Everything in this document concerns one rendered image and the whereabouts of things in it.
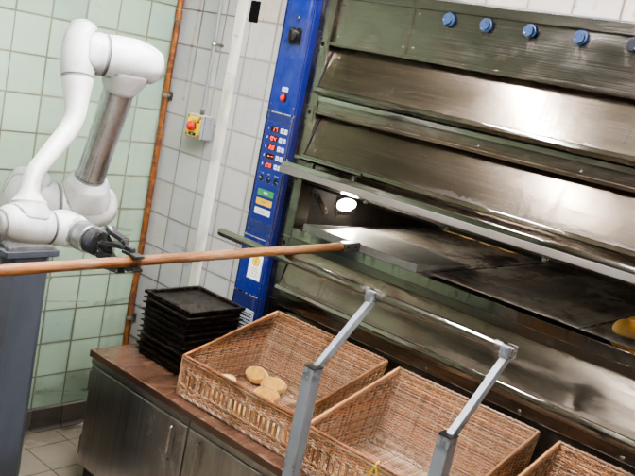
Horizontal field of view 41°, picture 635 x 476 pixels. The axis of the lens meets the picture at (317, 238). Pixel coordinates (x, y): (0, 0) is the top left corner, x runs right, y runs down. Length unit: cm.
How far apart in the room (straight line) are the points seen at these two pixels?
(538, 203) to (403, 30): 81
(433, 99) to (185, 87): 131
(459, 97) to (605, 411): 110
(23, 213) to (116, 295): 156
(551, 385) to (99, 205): 164
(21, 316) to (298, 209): 109
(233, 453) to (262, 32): 166
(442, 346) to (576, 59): 102
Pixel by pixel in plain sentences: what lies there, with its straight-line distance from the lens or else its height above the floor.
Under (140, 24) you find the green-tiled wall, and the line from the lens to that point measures 383.
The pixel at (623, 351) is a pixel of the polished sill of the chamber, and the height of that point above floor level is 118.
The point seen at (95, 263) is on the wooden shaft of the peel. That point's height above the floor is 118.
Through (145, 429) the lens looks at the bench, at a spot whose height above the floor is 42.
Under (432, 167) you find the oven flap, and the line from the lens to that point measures 296.
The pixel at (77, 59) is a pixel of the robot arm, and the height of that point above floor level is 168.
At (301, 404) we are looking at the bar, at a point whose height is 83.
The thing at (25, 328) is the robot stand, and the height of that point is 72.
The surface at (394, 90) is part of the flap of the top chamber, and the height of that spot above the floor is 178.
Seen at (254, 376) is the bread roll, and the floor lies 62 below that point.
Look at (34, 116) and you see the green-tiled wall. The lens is 361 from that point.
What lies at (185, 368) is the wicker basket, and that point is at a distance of 308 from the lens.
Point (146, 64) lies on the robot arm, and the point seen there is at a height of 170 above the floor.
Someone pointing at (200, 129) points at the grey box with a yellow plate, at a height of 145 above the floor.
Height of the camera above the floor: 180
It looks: 11 degrees down
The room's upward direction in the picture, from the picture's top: 11 degrees clockwise
